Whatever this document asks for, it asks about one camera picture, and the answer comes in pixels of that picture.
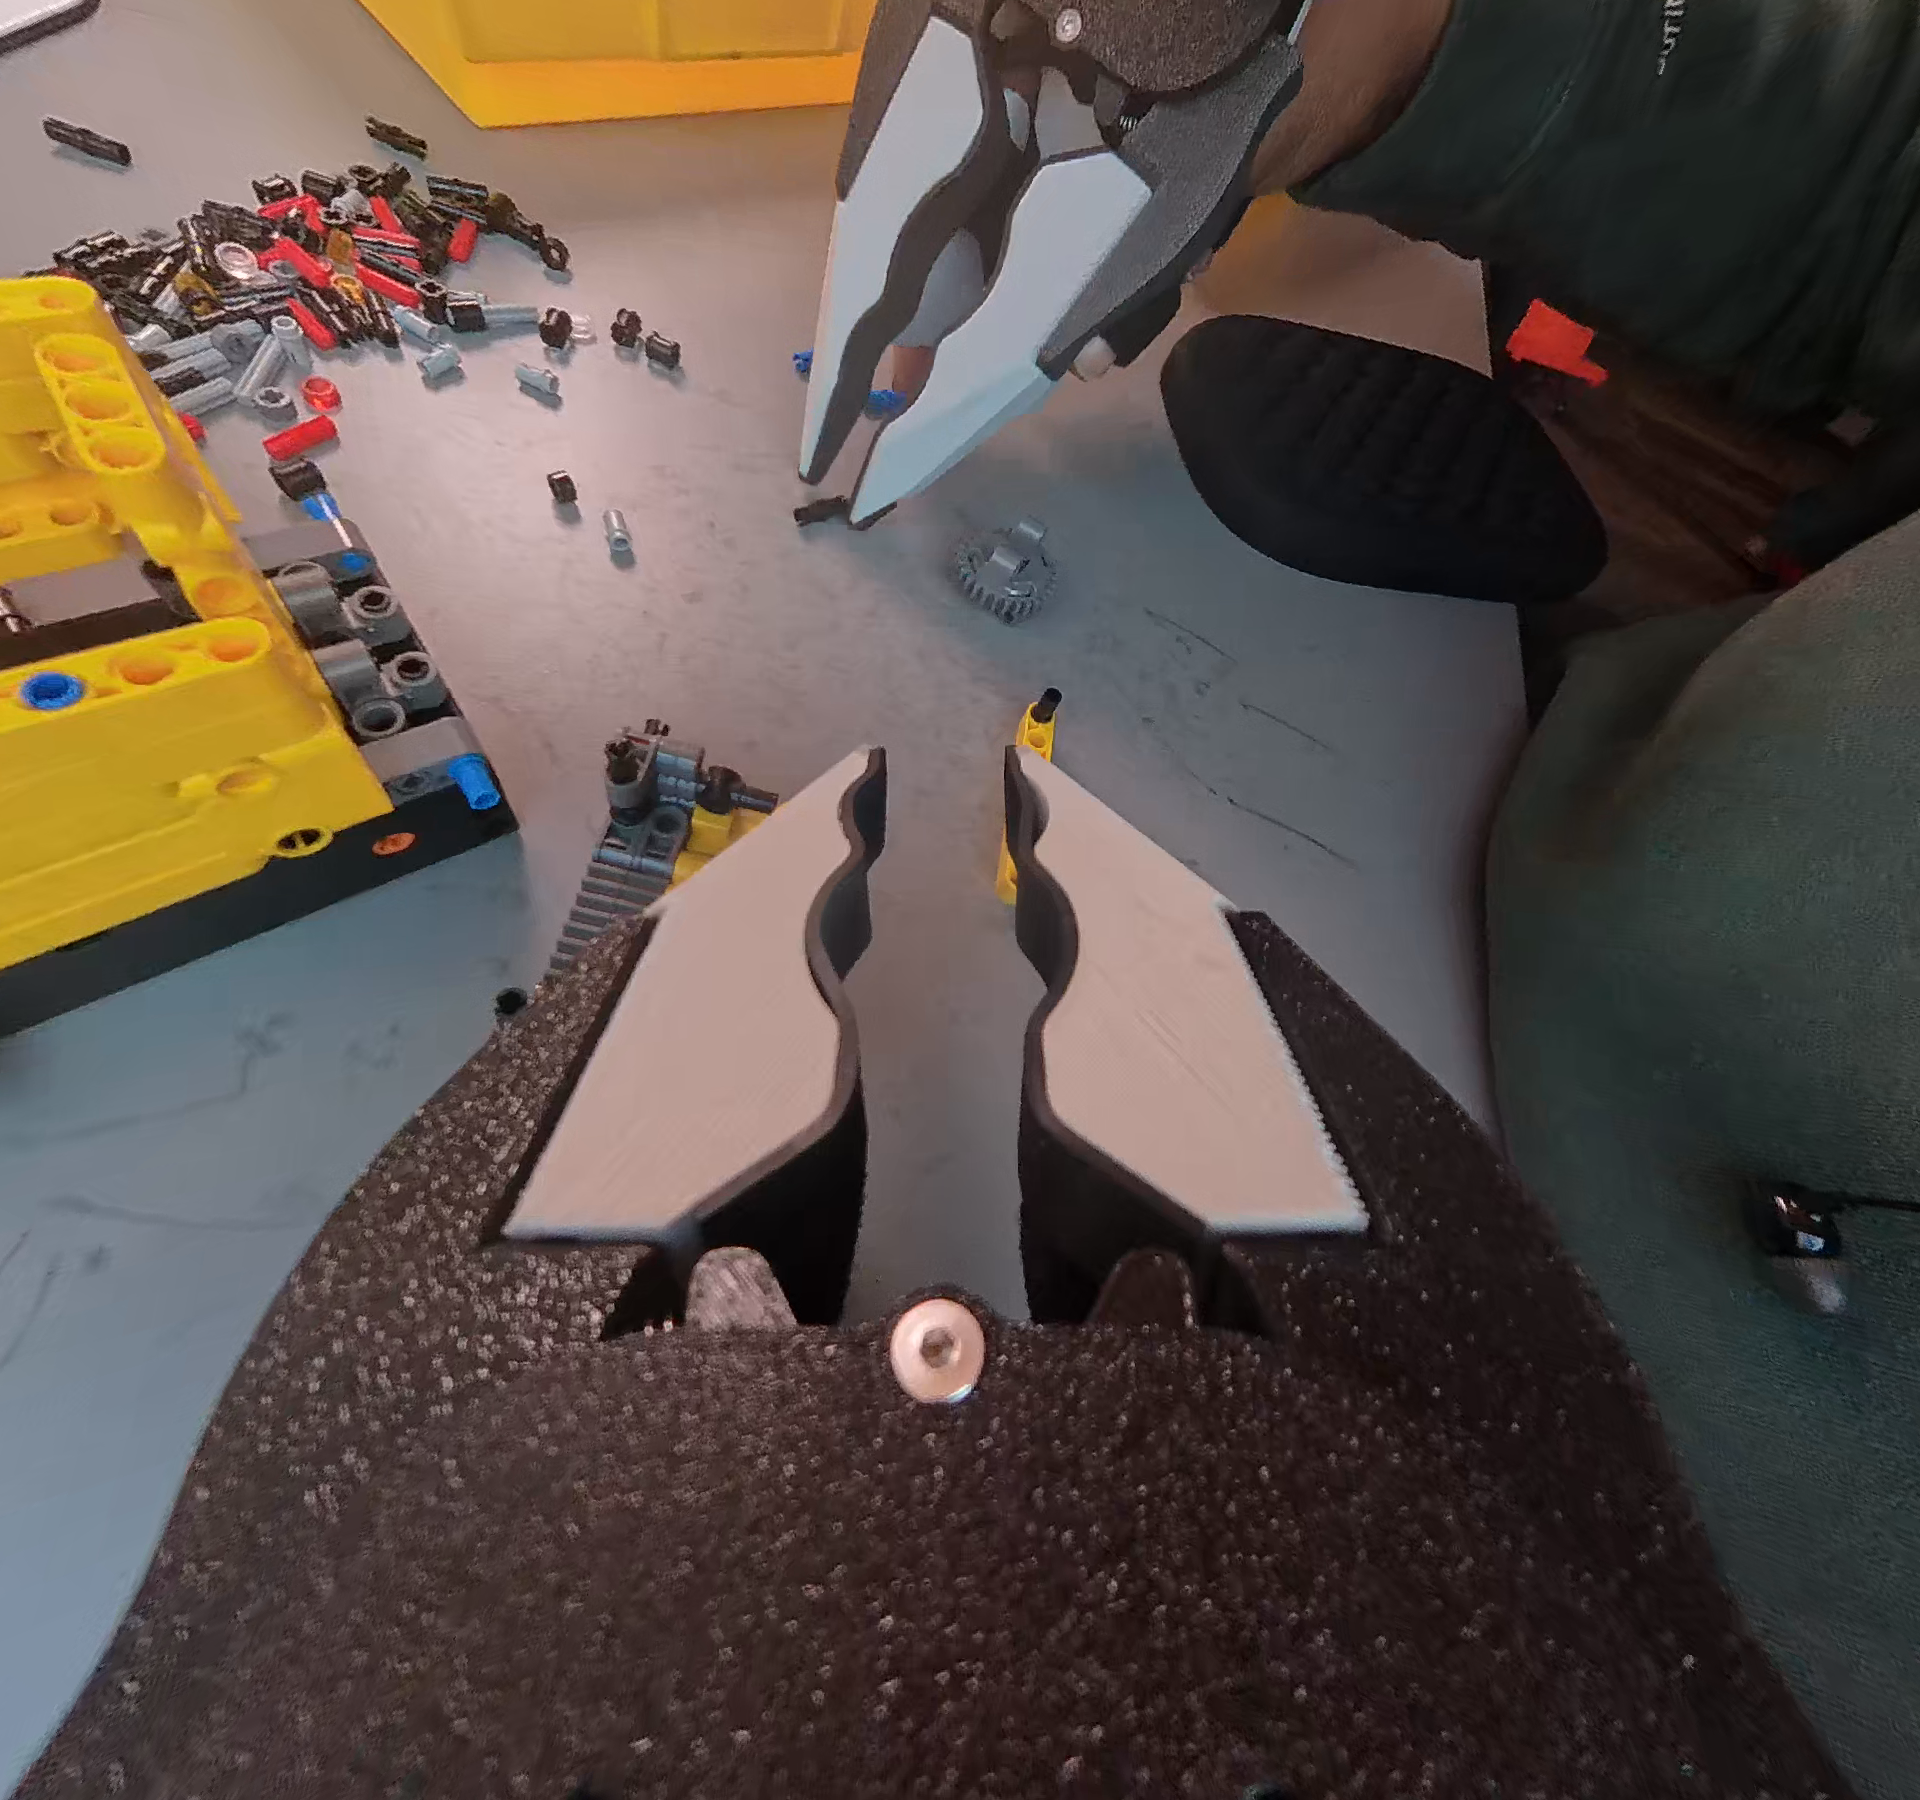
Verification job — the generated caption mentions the black lego gear grey connector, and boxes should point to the black lego gear grey connector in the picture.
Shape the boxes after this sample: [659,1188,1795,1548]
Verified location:
[958,517,1061,625]

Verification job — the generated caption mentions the yellow lego beam with holes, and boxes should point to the yellow lego beam with holes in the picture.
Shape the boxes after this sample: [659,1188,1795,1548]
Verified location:
[996,693,1070,908]

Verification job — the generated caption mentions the black earbud on cord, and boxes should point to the black earbud on cord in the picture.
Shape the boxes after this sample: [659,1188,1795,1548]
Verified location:
[1758,1181,1920,1285]

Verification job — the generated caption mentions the yellow black lego robot model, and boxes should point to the yellow black lego robot model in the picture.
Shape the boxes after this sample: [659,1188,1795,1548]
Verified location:
[0,277,517,1037]

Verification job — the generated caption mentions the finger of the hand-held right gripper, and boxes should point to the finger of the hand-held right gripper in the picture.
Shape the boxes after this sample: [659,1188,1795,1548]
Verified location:
[842,148,1158,528]
[795,17,1009,490]

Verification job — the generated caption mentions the yellow lego blade with connector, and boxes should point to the yellow lego blade with connector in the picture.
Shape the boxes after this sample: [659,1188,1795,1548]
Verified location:
[604,721,783,857]

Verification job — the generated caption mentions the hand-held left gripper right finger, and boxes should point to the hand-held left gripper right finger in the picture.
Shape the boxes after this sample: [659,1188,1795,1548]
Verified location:
[1005,746,1373,1329]

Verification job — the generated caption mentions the pile of small lego pins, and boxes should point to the pile of small lego pins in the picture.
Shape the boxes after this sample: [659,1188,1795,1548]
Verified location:
[46,110,679,560]

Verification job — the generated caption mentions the person's green sweater torso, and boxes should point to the person's green sweater torso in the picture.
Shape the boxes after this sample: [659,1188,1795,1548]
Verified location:
[1484,513,1920,1800]

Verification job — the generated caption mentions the yellow plastic bin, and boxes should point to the yellow plastic bin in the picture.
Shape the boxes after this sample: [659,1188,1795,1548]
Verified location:
[246,0,946,130]

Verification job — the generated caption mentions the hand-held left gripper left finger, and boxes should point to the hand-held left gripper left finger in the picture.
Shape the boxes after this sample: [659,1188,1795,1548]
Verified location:
[499,746,892,1329]

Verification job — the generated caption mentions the person's right hand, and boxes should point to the person's right hand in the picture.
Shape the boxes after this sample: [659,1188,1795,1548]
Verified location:
[1242,0,1467,205]

